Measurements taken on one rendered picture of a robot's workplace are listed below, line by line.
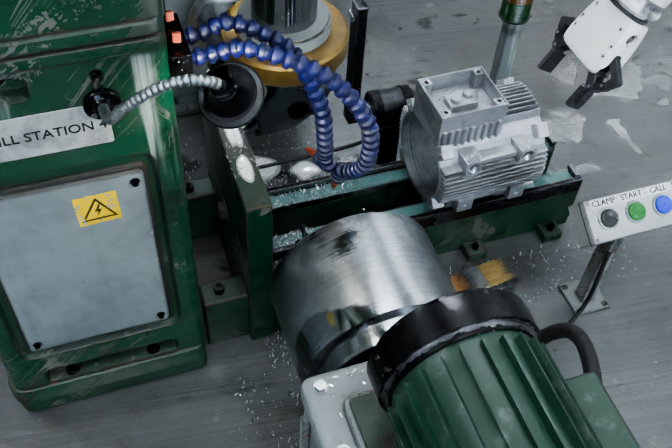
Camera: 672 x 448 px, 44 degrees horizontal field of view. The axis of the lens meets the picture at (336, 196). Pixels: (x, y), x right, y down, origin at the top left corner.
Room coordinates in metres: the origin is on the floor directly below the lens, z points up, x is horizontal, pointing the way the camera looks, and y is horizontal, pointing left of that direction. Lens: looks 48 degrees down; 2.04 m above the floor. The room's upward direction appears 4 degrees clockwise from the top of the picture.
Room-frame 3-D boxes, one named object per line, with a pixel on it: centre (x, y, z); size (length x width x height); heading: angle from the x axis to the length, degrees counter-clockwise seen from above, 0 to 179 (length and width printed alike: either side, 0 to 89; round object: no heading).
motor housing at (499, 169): (1.06, -0.23, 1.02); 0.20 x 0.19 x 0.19; 113
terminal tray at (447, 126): (1.04, -0.19, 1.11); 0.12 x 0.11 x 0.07; 113
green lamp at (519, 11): (1.42, -0.34, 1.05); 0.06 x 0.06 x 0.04
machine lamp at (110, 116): (0.64, 0.18, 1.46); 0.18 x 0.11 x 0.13; 112
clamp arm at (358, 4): (1.11, -0.02, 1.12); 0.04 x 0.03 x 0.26; 112
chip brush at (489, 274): (0.90, -0.24, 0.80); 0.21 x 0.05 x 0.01; 118
